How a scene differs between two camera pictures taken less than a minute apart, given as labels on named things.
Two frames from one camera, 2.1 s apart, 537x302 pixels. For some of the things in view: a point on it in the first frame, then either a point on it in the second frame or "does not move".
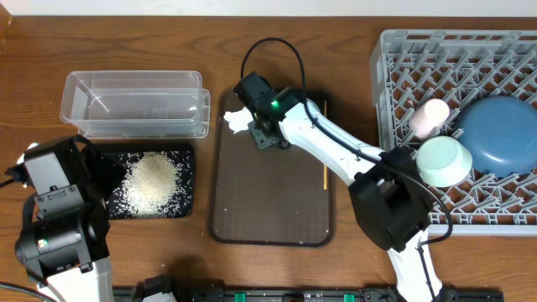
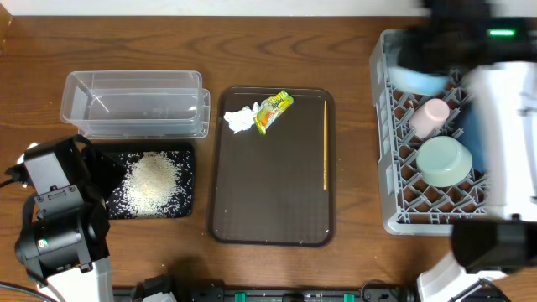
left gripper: [104, 167] does not move
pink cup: [429, 117] does not move
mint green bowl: [443, 162] does not move
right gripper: [264, 142] to [414, 57]
